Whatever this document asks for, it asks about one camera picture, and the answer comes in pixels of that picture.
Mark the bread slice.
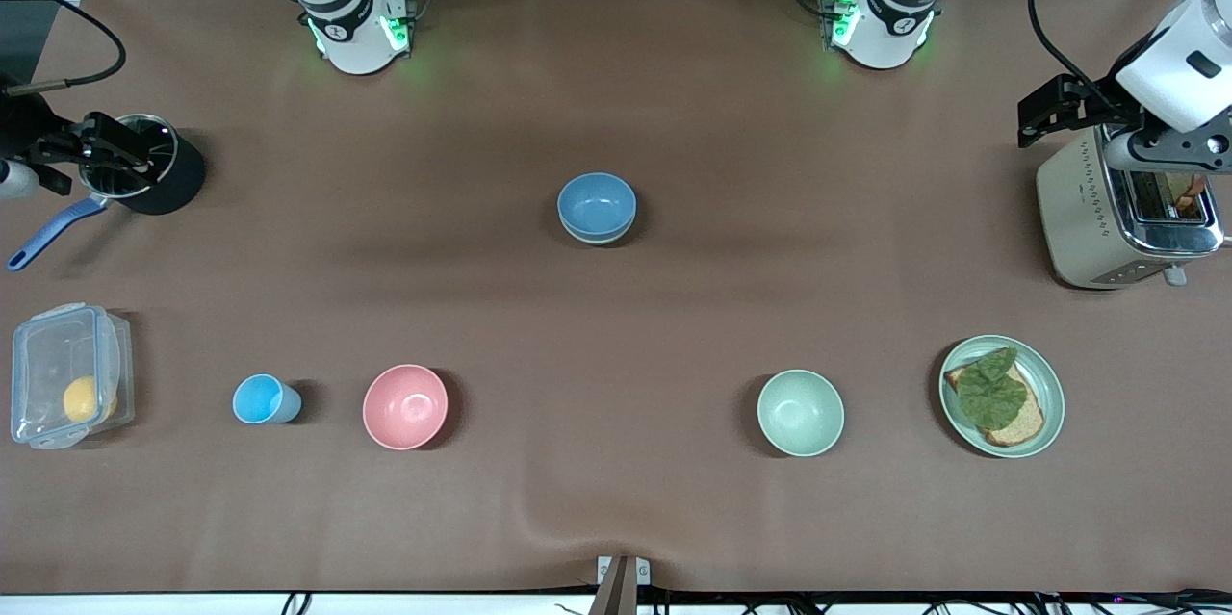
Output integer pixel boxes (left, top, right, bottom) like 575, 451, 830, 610
943, 360, 1046, 448

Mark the light blue cup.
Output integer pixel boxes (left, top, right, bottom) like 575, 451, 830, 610
232, 373, 303, 425

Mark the blue bowl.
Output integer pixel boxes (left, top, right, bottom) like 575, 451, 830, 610
557, 172, 638, 242

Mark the clear plastic lidded container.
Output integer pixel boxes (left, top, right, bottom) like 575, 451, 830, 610
10, 303, 136, 450

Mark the yellow round fruit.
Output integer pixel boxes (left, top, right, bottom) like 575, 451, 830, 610
63, 376, 118, 423

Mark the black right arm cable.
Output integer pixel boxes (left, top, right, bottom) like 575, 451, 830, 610
0, 0, 129, 99

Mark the green lettuce leaf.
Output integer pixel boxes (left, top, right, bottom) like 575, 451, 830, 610
955, 347, 1029, 430

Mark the glass lid with blue knob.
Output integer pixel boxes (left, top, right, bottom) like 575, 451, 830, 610
79, 115, 181, 201

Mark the pink bowl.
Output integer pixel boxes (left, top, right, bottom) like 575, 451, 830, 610
362, 364, 449, 451

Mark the metal table edge bracket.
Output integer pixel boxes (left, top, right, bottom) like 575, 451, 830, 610
597, 555, 652, 615

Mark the pale green bowl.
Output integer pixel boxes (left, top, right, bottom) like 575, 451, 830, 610
757, 369, 845, 458
560, 216, 636, 246

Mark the brown toast slice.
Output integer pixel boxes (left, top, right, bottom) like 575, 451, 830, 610
1168, 173, 1208, 218

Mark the black saucepan with blue handle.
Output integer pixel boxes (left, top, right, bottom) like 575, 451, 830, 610
8, 114, 207, 271

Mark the beige and chrome toaster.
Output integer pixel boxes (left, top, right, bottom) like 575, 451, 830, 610
1037, 126, 1227, 291

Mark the pale green plate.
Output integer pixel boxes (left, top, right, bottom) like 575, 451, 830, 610
938, 335, 1066, 459

